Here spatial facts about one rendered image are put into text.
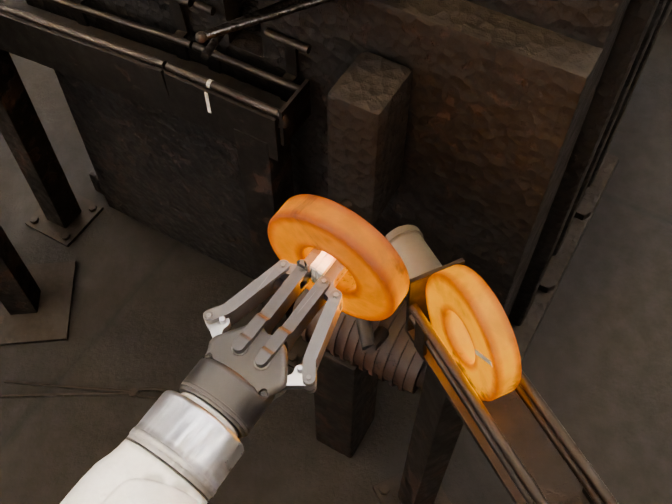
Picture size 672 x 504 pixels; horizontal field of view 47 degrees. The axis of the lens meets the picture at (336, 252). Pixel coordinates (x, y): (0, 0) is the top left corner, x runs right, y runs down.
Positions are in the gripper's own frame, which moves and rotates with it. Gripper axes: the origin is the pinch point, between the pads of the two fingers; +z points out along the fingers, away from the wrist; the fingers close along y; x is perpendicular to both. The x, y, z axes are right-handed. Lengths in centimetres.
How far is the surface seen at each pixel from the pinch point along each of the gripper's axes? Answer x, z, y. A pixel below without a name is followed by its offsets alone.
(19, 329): -83, -13, -76
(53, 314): -84, -6, -73
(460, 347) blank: -17.3, 5.5, 13.3
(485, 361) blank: -10.6, 2.5, 17.1
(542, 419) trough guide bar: -17.0, 2.8, 25.1
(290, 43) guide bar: -9.7, 29.2, -27.4
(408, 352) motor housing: -32.8, 8.0, 5.7
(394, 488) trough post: -84, 3, 9
